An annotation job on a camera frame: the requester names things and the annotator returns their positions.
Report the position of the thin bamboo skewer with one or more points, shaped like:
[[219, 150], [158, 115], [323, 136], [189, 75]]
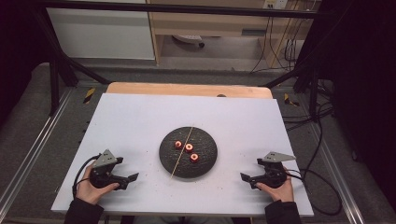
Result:
[[176, 165]]

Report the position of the yellow black tape strip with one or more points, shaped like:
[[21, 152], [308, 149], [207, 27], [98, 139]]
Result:
[[291, 101], [89, 95]]

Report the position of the black round plate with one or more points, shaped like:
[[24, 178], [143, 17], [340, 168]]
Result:
[[199, 141]]

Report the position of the black metal frame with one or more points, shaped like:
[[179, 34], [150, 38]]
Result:
[[186, 8]]

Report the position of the white wall socket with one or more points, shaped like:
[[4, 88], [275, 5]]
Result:
[[275, 3]]

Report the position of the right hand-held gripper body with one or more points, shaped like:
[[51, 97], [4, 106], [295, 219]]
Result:
[[274, 174]]

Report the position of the light wooden desk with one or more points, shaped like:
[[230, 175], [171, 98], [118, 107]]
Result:
[[205, 23]]

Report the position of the white caster foot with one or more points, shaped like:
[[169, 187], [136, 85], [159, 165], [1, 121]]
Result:
[[186, 38]]

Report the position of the person's right hand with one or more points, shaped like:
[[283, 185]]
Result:
[[281, 193]]

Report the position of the red sausage piece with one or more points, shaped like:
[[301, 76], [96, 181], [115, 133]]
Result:
[[194, 157], [178, 144]]

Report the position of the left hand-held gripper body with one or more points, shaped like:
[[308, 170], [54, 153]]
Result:
[[104, 160]]

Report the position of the white cabinet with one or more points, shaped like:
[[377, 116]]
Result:
[[99, 31]]

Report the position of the aluminium floor rail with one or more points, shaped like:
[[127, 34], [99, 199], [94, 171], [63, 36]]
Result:
[[339, 177], [34, 146]]

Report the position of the black curtain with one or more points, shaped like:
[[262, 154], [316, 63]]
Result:
[[367, 77], [15, 46]]

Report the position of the person's left hand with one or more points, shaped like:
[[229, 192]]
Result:
[[88, 191]]

